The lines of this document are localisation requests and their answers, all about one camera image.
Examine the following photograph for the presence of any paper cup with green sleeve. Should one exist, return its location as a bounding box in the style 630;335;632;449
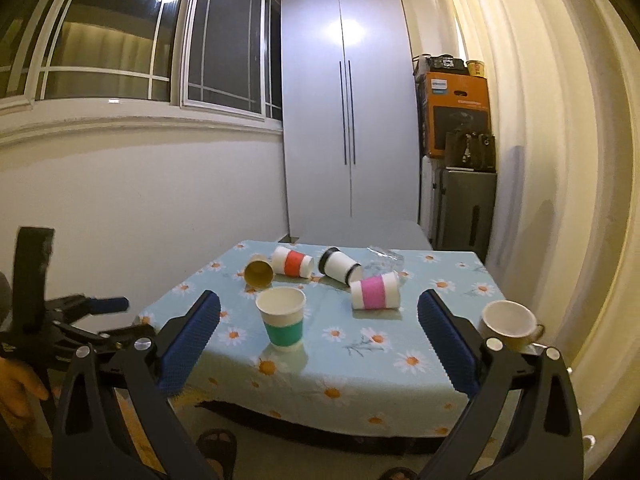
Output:
255;287;307;352

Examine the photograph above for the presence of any white framed window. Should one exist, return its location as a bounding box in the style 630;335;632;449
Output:
0;0;284;122

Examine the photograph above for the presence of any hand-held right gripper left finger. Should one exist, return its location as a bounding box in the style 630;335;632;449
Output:
51;289;222;480

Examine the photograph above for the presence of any white cup with black bands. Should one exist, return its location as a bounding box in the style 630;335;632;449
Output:
318;246;364;285

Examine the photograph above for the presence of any black item on box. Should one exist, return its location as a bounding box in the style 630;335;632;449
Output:
425;54;469;79

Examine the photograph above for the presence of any brown handbag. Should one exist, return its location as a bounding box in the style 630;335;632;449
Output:
443;130;497;172

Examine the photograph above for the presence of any white wardrobe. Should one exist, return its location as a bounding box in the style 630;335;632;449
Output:
280;0;424;242

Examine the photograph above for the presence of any orange cardboard box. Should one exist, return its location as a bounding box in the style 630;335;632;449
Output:
414;71;492;159

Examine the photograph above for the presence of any person's left foot in sandal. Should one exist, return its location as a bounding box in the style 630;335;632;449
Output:
196;428;239;479

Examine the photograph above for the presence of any cream curtain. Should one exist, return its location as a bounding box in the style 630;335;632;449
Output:
434;0;637;413

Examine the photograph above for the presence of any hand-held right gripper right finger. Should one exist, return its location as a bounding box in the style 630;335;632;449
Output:
417;289;585;480

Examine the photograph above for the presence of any paper cup with red sleeve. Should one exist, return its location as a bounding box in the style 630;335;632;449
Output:
271;245;315;279

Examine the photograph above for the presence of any light blue daisy tablecloth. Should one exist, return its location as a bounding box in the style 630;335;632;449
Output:
132;238;511;442

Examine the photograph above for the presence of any grey suitcase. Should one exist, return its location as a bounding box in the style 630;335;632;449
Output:
432;166;499;262

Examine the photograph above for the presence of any clear plastic cup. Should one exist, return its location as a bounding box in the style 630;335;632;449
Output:
367;246;406;274

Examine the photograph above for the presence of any brown paper cup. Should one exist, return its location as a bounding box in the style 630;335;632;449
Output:
244;254;275;290

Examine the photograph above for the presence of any person's left hand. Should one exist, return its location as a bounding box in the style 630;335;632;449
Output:
0;358;51;417

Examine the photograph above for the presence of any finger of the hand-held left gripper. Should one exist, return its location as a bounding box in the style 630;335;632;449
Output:
82;296;130;314
97;323;157;352

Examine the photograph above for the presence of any paper cup with pink sleeve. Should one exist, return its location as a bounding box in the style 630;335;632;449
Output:
349;270;402;311

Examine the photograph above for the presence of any white ceramic cup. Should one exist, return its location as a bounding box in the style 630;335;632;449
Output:
480;300;545;354

